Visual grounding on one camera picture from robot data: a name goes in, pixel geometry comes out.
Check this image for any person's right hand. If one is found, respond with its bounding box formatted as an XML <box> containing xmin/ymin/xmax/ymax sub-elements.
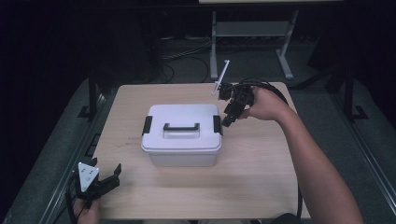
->
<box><xmin>238</xmin><ymin>86</ymin><xmax>293</xmax><ymax>124</ymax></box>

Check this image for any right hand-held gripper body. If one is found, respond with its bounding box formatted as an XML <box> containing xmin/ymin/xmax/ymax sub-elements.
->
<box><xmin>211</xmin><ymin>59</ymin><xmax>256</xmax><ymax>117</ymax></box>

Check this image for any aluminium floor rail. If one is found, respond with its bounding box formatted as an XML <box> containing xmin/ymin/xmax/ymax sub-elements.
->
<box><xmin>330</xmin><ymin>92</ymin><xmax>396</xmax><ymax>217</ymax></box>
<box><xmin>36</xmin><ymin>92</ymin><xmax>110</xmax><ymax>224</ymax></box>

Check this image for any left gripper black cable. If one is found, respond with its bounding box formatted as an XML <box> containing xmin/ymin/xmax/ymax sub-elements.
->
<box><xmin>64</xmin><ymin>174</ymin><xmax>82</xmax><ymax>224</ymax></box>

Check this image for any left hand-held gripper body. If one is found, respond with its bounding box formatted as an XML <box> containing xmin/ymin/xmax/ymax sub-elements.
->
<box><xmin>73</xmin><ymin>161</ymin><xmax>110</xmax><ymax>210</ymax></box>

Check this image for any black metal stand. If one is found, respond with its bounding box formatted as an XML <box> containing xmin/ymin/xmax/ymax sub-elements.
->
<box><xmin>341</xmin><ymin>60</ymin><xmax>370</xmax><ymax>123</ymax></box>
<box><xmin>77</xmin><ymin>66</ymin><xmax>106</xmax><ymax>121</ymax></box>

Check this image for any grey metal table frame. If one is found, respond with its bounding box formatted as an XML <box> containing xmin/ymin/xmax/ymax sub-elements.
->
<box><xmin>208</xmin><ymin>8</ymin><xmax>300</xmax><ymax>81</ymax></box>

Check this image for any white plastic storage box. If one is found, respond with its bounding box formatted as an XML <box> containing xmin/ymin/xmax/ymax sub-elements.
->
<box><xmin>141</xmin><ymin>144</ymin><xmax>222</xmax><ymax>168</ymax></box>

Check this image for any person's left hand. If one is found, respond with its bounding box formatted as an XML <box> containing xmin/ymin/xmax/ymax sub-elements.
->
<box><xmin>72</xmin><ymin>198</ymin><xmax>102</xmax><ymax>224</ymax></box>

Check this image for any dark cloth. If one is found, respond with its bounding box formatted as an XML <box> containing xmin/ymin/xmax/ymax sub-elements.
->
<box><xmin>270</xmin><ymin>212</ymin><xmax>305</xmax><ymax>224</ymax></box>

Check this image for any bundle of floor cables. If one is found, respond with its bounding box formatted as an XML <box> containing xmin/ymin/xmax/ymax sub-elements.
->
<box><xmin>159</xmin><ymin>35</ymin><xmax>213</xmax><ymax>84</ymax></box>

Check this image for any white box lid black handle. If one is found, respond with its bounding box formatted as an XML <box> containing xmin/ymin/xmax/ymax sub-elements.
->
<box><xmin>140</xmin><ymin>103</ymin><xmax>224</xmax><ymax>154</ymax></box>

